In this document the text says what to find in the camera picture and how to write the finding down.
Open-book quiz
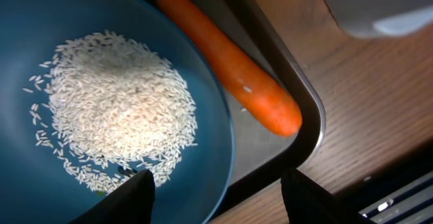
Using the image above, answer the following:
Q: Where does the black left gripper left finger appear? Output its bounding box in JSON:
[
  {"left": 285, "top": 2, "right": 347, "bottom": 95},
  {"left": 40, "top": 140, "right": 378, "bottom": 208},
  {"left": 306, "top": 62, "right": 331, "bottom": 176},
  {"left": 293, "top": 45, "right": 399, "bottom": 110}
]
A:
[{"left": 70, "top": 170, "right": 156, "bottom": 224}]

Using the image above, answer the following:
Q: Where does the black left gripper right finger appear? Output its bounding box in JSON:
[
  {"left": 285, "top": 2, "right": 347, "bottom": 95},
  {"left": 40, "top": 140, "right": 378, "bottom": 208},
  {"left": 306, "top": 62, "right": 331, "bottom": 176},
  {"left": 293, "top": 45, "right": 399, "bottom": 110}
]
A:
[{"left": 281, "top": 168, "right": 375, "bottom": 224}]

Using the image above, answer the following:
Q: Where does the white rice pile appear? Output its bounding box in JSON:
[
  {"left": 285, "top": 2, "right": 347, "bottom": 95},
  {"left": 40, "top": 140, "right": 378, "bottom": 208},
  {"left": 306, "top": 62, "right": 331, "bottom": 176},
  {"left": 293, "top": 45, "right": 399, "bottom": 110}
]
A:
[{"left": 26, "top": 31, "right": 198, "bottom": 194}]

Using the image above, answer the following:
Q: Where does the orange carrot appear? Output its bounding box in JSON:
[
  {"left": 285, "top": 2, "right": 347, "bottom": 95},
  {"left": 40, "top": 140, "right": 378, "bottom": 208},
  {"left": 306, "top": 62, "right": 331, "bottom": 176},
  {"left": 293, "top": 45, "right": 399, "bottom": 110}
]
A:
[{"left": 155, "top": 0, "right": 302, "bottom": 137}]

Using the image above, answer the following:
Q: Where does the dark blue plate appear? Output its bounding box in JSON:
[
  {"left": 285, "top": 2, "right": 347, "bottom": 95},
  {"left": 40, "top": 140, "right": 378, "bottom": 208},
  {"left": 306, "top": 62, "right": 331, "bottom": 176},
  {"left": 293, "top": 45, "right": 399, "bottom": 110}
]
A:
[{"left": 1, "top": 0, "right": 235, "bottom": 223}]

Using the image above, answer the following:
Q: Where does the grey plastic dishwasher rack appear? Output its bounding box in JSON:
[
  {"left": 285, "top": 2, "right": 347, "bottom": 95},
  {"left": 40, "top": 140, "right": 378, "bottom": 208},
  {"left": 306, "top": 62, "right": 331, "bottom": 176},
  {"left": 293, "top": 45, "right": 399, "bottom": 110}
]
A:
[{"left": 324, "top": 0, "right": 432, "bottom": 39}]

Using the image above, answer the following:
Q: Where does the dark brown serving tray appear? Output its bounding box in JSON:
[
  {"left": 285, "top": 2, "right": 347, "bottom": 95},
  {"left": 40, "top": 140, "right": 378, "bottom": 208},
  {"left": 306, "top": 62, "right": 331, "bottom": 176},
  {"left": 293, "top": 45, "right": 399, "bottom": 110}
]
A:
[{"left": 111, "top": 0, "right": 327, "bottom": 218}]

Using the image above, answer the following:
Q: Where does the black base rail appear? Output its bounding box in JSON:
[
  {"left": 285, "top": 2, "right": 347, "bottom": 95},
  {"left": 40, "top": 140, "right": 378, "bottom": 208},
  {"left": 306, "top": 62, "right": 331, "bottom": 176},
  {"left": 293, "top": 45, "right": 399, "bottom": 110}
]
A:
[{"left": 359, "top": 171, "right": 432, "bottom": 224}]

